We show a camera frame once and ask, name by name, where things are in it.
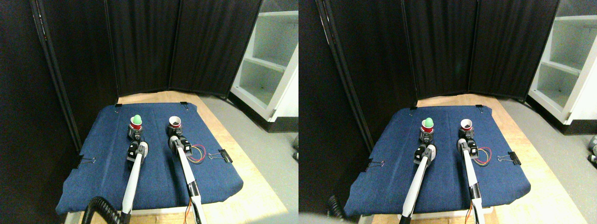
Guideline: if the white shelf unit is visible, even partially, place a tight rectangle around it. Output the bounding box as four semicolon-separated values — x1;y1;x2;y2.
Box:
528;15;597;136
229;10;299;123

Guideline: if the black curtain stand pole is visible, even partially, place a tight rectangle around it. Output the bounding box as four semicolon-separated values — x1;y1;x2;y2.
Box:
167;0;183;92
315;0;375;152
104;0;120;97
402;0;418;99
31;0;83;153

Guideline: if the red wire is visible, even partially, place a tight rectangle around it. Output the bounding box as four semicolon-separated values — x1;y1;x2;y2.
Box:
476;147;493;168
189;145;207;164

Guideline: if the dark blue cloth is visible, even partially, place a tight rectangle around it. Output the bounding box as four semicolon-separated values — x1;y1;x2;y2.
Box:
55;101;244;216
344;105;532;217

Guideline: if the black ribbed hose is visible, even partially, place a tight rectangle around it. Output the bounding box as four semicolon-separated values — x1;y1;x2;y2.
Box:
83;196;125;224
326;196;348;221

